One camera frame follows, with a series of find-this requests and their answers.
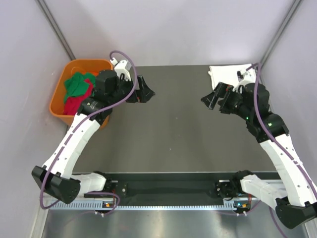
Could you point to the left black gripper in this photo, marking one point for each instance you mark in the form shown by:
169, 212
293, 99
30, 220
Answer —
145, 93

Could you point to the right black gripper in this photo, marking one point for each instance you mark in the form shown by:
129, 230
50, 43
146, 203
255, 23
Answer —
223, 90

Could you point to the red polo shirt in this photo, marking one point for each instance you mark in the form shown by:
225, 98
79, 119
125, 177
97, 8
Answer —
73, 103

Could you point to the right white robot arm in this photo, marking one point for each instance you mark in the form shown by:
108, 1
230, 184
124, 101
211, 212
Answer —
297, 203

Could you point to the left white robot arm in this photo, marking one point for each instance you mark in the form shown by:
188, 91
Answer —
55, 177

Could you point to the folded white t shirt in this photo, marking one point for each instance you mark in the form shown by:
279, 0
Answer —
226, 74

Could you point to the orange plastic bin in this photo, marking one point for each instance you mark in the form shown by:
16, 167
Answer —
78, 65

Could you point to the green t shirt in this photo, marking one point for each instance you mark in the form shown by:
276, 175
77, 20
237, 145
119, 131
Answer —
78, 84

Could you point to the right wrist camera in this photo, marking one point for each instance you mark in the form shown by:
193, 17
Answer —
246, 76

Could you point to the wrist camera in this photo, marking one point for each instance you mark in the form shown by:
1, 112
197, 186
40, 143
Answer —
246, 76
121, 67

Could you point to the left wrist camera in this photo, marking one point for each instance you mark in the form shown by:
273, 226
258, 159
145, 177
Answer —
121, 67

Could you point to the grey slotted cable duct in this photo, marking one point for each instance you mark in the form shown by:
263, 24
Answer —
106, 205

